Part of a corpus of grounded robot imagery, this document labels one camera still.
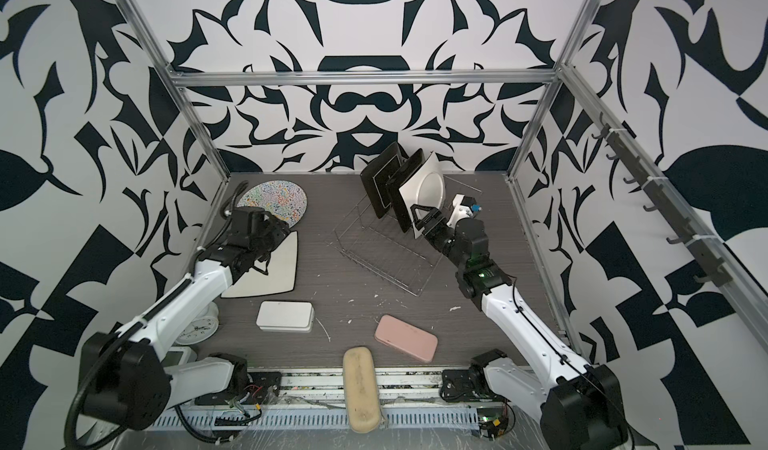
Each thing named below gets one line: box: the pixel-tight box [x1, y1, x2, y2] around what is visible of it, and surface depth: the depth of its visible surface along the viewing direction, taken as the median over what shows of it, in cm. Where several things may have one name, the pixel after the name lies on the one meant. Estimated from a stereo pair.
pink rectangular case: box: [374, 314, 439, 363], surface depth 82 cm
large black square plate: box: [360, 141, 406, 219], surface depth 98 cm
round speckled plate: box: [237, 180, 308, 228], surface depth 114 cm
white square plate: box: [399, 152, 447, 239], surface depth 93 cm
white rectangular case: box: [256, 300, 315, 333], surface depth 84 cm
